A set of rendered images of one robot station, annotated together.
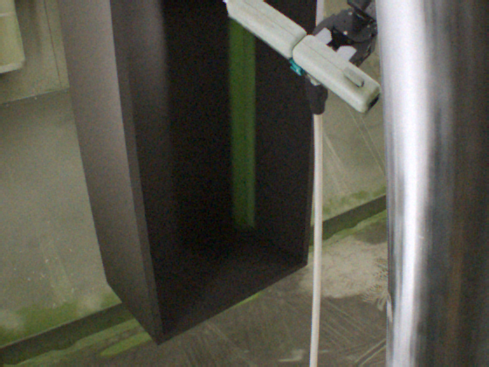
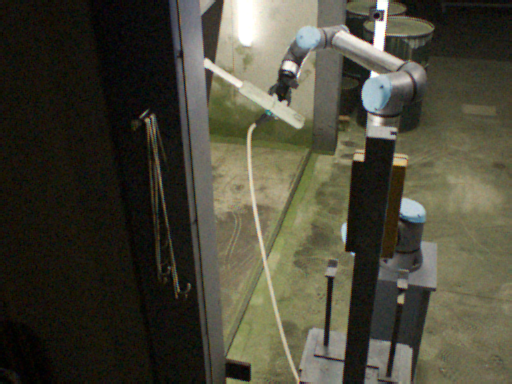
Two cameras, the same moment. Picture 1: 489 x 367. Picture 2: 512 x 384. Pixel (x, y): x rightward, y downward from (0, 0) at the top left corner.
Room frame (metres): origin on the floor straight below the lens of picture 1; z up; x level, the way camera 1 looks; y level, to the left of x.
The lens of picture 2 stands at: (-0.65, 1.40, 2.14)
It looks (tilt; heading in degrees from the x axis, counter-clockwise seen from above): 32 degrees down; 315
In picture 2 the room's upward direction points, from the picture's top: 1 degrees counter-clockwise
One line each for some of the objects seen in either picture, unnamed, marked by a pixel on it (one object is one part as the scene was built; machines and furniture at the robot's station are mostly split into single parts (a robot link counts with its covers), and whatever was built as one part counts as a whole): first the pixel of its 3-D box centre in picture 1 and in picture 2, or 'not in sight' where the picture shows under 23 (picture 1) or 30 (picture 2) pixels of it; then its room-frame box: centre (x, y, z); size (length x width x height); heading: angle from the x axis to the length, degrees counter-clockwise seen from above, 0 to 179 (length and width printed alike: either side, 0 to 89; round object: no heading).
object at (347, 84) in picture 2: not in sight; (342, 97); (2.25, -2.61, 0.14); 0.31 x 0.29 x 0.28; 119
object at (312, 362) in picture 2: not in sight; (355, 364); (-0.03, 0.38, 0.78); 0.31 x 0.23 x 0.01; 29
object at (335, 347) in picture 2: not in sight; (361, 319); (-0.02, 0.36, 0.95); 0.26 x 0.15 x 0.32; 29
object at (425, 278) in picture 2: not in sight; (391, 313); (0.24, -0.32, 0.32); 0.31 x 0.31 x 0.64; 29
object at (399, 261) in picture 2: not in sight; (401, 249); (0.24, -0.32, 0.69); 0.19 x 0.19 x 0.10
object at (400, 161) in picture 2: not in sight; (374, 206); (-0.07, 0.45, 1.42); 0.12 x 0.06 x 0.26; 29
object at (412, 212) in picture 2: not in sight; (403, 223); (0.24, -0.31, 0.83); 0.17 x 0.15 x 0.18; 69
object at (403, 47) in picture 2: not in sight; (392, 76); (1.77, -2.67, 0.44); 0.59 x 0.58 x 0.89; 133
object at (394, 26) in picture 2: not in sight; (398, 27); (1.77, -2.67, 0.86); 0.54 x 0.54 x 0.01
